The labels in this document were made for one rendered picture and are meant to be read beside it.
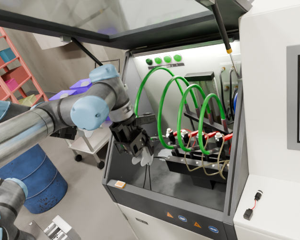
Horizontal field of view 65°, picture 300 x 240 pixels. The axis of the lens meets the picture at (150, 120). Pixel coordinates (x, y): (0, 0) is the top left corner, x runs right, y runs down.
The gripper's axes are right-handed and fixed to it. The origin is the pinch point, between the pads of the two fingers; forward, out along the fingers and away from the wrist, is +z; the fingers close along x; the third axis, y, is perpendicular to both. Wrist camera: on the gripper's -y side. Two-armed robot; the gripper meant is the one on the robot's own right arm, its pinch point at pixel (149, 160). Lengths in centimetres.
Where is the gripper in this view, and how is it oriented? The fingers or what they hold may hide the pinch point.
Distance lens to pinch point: 81.4
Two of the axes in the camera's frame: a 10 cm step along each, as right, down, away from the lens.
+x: 7.9, 0.5, -6.1
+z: 3.3, 8.1, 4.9
